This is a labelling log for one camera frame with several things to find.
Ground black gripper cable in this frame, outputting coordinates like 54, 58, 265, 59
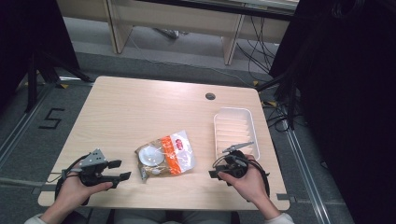
246, 158, 271, 199
46, 153, 92, 202

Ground person's right hand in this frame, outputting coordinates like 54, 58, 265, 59
218, 154, 272, 206

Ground black metal stand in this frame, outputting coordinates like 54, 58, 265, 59
256, 70, 297, 131
24, 50, 94, 114

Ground clear snack bag orange label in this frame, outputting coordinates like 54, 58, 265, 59
134, 130, 198, 184

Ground white round disc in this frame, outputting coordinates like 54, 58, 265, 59
138, 145, 165, 167

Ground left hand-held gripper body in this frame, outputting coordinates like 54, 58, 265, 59
78, 148, 110, 189

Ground white plastic tray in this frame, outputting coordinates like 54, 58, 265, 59
213, 106, 262, 162

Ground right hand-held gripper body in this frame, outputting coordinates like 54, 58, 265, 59
212, 141, 255, 180

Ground person's left hand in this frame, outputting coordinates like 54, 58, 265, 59
55, 174, 114, 216

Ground bundle of black hanging cables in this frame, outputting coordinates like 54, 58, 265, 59
234, 15, 281, 82

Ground grey floor cable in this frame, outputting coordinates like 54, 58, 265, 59
0, 176, 64, 189

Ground metal floor rail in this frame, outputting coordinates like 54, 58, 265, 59
0, 83, 58, 167
284, 127, 333, 224

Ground light wooden desk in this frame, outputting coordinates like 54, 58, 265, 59
55, 0, 300, 66

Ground grey power strip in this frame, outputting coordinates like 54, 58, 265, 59
152, 27, 190, 40

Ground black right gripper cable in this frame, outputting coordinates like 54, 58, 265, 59
246, 158, 271, 199

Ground black floor cables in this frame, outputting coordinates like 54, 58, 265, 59
261, 99, 297, 133

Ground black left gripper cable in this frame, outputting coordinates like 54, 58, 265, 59
46, 153, 92, 202

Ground black curtain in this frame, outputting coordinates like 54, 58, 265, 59
0, 0, 80, 106
269, 0, 396, 224

